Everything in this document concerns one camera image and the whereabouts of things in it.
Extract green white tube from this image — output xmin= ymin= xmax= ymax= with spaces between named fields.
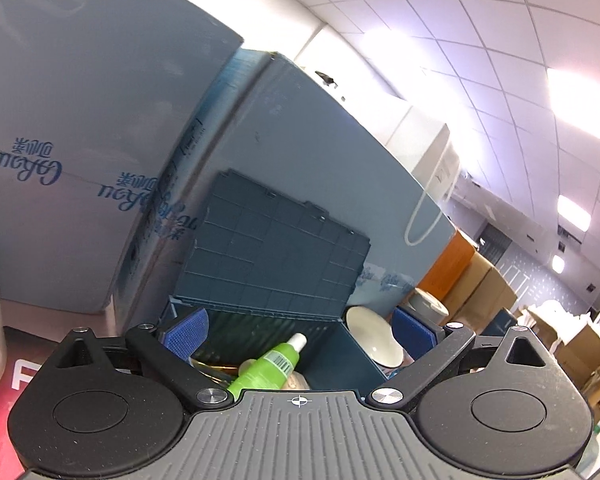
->
xmin=227 ymin=333 xmax=308 ymax=400

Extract brown cardboard box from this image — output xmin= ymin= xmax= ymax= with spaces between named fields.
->
xmin=442 ymin=252 xmax=517 ymax=334

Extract white striped ceramic bowl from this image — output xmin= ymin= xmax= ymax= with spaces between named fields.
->
xmin=344 ymin=306 xmax=404 ymax=368

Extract white paper gift bag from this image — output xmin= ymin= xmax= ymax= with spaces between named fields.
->
xmin=404 ymin=124 xmax=460 ymax=247

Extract dark blue plastic storage bin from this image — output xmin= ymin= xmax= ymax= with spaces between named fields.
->
xmin=161 ymin=170 xmax=385 ymax=396

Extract large blue cardboard box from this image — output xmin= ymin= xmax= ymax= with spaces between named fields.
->
xmin=114 ymin=49 xmax=454 ymax=326

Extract orange cardboard box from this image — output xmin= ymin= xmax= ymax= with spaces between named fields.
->
xmin=418 ymin=229 xmax=477 ymax=301

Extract stacked cardboard boxes background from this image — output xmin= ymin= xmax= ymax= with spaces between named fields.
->
xmin=517 ymin=300 xmax=600 ymax=422

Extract colourful anime desk mat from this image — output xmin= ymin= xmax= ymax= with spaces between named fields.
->
xmin=0 ymin=326 xmax=59 ymax=479

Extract grey white travel cup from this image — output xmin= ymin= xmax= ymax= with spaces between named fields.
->
xmin=407 ymin=288 xmax=449 ymax=325

